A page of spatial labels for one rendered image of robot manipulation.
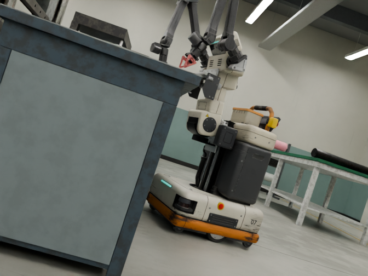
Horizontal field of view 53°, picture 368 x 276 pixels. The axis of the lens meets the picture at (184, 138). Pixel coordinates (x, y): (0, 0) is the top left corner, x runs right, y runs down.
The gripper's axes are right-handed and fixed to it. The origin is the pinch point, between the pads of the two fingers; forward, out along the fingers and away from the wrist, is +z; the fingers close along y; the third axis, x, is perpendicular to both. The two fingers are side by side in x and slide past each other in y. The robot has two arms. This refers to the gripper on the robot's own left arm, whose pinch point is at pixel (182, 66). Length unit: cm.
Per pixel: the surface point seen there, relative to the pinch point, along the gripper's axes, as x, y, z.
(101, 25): -37, -431, -91
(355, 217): 664, -400, -231
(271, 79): 329, -550, -352
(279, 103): 382, -536, -325
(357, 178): 305, -128, -131
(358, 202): 649, -403, -263
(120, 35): -5, -418, -101
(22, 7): -81, 4, 46
